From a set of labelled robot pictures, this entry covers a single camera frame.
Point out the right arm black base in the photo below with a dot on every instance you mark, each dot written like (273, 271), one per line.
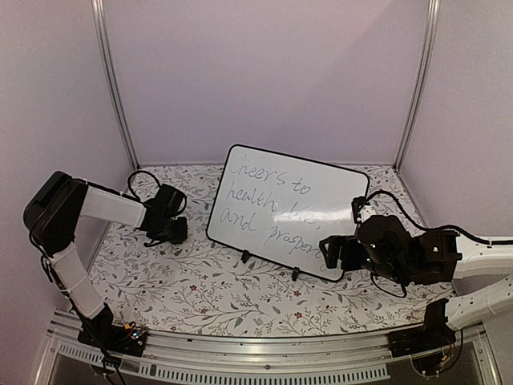
(433, 334)

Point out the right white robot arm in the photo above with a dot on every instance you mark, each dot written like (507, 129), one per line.
(383, 247)

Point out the left aluminium frame post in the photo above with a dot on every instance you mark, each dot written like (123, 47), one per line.
(101, 30)

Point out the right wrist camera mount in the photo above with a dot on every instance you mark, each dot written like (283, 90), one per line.
(361, 210)

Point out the black whiteboard stand foot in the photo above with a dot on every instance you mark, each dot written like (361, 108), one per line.
(245, 256)

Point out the white whiteboard black frame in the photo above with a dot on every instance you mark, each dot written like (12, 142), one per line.
(278, 208)

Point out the right aluminium frame post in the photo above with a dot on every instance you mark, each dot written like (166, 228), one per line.
(426, 53)

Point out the aluminium frame post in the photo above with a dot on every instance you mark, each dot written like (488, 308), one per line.
(101, 30)
(426, 53)

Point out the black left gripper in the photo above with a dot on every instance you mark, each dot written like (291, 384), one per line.
(182, 233)

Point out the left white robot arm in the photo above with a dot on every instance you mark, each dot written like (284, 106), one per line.
(52, 216)

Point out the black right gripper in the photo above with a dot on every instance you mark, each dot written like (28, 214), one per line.
(333, 253)

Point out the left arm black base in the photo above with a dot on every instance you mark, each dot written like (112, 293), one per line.
(101, 332)

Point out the aluminium front rail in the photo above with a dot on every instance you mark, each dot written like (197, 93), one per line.
(170, 358)

